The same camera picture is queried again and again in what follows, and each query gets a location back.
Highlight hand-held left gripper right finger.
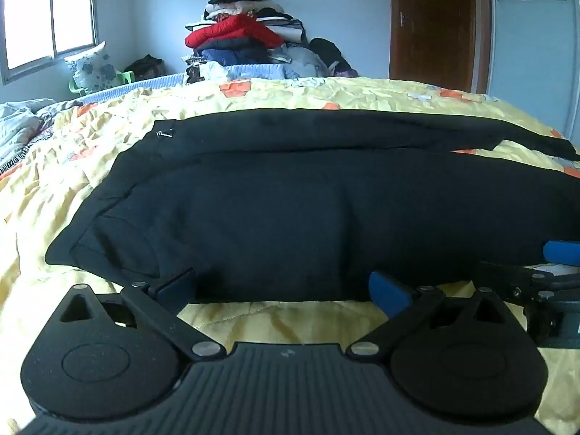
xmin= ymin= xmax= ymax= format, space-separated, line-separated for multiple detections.
xmin=346 ymin=271 xmax=505 ymax=365

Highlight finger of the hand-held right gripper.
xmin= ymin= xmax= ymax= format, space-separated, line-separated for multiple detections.
xmin=473 ymin=260 xmax=551 ymax=305
xmin=543 ymin=240 xmax=580 ymax=266

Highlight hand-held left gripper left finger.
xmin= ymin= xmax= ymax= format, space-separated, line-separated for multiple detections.
xmin=60 ymin=269 xmax=228 ymax=364

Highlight black pants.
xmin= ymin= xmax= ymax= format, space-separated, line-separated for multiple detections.
xmin=45 ymin=108 xmax=580 ymax=303

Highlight yellow floral bedspread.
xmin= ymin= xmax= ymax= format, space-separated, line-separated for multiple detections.
xmin=0 ymin=75 xmax=580 ymax=435

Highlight blue striped mattress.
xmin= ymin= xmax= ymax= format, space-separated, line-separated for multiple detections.
xmin=79 ymin=63 xmax=295 ymax=99

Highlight white wardrobe with flower stickers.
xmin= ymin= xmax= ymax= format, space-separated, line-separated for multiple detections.
xmin=487 ymin=0 xmax=580 ymax=146

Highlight green plastic chair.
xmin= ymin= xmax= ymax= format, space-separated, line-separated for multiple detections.
xmin=68 ymin=70 xmax=137 ymax=98

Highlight grey patterned quilt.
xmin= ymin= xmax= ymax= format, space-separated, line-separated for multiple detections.
xmin=0 ymin=98 xmax=86 ymax=177

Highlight dark bag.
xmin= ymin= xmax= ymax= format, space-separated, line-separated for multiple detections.
xmin=124 ymin=54 xmax=166 ymax=80

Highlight floral pillow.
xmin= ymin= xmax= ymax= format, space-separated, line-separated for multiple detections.
xmin=63 ymin=42 xmax=120 ymax=97

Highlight pile of folded clothes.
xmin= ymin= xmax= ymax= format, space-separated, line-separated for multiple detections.
xmin=183 ymin=0 xmax=359 ymax=83

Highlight brown wooden door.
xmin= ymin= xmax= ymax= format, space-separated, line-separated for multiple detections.
xmin=388 ymin=0 xmax=493 ymax=94

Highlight window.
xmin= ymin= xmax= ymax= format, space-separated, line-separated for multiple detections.
xmin=0 ymin=0 xmax=101 ymax=85

